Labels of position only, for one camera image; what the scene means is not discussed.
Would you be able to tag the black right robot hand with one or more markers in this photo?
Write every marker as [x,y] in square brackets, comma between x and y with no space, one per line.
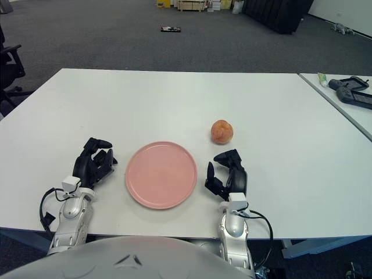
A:
[238,180]

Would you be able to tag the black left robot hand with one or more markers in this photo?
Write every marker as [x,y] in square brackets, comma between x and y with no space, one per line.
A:
[82,165]

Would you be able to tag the red yellow apple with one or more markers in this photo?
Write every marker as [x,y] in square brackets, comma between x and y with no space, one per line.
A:
[222,131]

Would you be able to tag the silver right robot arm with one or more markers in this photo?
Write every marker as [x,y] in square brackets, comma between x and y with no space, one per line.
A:
[232,226]

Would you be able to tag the pink round plate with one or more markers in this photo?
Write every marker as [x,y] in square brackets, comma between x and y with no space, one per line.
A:
[161,174]

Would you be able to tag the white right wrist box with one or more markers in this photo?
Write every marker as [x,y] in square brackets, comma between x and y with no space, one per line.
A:
[237,200]

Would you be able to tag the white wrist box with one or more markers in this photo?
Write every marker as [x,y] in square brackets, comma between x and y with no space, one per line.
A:
[237,200]
[70,183]

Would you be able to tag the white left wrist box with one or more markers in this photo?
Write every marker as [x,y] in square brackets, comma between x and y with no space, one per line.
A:
[70,183]

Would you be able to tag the grey robot torso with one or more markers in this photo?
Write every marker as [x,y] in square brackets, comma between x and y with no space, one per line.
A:
[87,261]

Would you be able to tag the black office chair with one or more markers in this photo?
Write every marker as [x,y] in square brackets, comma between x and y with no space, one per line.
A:
[8,75]

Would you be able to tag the green white tube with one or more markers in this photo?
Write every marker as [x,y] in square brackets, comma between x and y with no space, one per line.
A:
[323,79]

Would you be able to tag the black handheld controller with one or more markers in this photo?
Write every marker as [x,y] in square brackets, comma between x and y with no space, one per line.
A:
[344,95]
[335,84]

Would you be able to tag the black flat floor object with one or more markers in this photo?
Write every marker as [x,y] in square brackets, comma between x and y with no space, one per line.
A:
[171,29]

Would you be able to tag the black partition curtain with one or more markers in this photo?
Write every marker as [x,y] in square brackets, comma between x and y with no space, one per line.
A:
[279,14]

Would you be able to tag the white bag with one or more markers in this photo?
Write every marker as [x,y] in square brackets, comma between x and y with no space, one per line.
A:
[237,7]

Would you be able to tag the white cardboard boxes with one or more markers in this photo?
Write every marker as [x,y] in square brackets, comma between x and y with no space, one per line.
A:
[219,4]

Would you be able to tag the wooden crate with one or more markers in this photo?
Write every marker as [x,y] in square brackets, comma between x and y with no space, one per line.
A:
[191,5]

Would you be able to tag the yellow box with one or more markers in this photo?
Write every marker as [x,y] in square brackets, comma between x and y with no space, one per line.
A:
[164,3]

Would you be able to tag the grey robot dog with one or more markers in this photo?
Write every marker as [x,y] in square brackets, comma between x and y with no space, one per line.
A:
[341,28]

